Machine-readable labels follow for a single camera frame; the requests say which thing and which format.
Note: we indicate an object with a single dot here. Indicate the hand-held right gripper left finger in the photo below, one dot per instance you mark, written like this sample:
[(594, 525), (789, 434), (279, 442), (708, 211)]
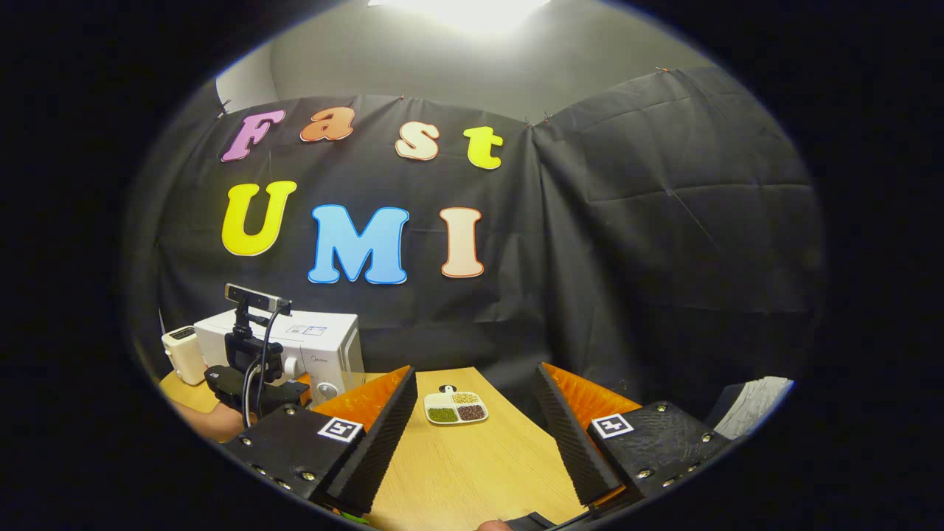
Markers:
[(372, 450)]

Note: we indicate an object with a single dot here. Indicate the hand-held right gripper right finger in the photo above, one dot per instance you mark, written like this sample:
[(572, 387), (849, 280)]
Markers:
[(571, 442)]

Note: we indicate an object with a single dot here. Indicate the white microwave oven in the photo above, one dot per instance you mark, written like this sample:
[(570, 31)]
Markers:
[(324, 346)]

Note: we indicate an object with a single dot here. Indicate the white toaster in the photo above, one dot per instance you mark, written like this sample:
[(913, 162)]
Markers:
[(183, 358)]

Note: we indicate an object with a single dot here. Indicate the white divided bean dish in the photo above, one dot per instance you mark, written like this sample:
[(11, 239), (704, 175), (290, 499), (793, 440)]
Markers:
[(456, 407)]

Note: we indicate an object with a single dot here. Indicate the large ceiling light panel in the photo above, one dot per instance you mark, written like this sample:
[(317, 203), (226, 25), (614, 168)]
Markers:
[(464, 11)]

